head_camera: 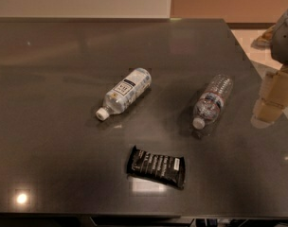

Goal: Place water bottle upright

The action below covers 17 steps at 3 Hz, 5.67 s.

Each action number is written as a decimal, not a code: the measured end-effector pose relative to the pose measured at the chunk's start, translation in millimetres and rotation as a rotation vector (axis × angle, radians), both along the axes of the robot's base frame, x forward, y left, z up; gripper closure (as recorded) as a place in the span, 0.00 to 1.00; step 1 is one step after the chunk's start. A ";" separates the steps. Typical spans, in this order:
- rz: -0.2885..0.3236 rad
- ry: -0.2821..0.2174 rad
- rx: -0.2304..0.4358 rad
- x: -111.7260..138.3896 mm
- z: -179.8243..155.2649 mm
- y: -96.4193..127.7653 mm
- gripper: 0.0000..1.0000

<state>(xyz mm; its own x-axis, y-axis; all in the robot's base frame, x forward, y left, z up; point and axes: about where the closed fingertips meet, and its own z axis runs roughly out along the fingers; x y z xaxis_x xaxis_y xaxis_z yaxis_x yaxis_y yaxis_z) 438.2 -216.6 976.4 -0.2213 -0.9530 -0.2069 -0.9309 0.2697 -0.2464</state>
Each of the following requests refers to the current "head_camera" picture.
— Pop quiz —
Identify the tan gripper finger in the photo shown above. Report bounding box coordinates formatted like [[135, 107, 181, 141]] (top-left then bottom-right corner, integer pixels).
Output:
[[252, 65, 288, 123]]

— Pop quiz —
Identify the clear red-label water bottle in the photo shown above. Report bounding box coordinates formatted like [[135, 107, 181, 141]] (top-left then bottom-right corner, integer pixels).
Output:
[[192, 75, 233, 132]]

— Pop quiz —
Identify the white-label water bottle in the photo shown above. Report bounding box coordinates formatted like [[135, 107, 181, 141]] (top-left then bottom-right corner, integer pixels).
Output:
[[96, 68, 152, 121]]

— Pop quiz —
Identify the black snack bar wrapper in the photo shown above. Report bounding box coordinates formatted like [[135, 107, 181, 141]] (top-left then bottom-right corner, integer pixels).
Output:
[[127, 147, 186, 190]]

